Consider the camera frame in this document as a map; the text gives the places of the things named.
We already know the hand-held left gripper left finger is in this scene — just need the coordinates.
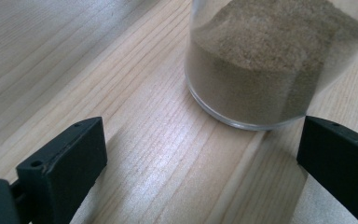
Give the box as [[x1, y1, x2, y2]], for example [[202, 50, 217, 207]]
[[10, 117, 108, 224]]

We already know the glass jar of brown powder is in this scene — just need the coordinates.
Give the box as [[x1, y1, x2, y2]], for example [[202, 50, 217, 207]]
[[185, 0, 358, 131]]

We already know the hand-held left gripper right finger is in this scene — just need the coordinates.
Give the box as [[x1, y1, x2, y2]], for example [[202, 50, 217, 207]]
[[296, 115, 358, 224]]

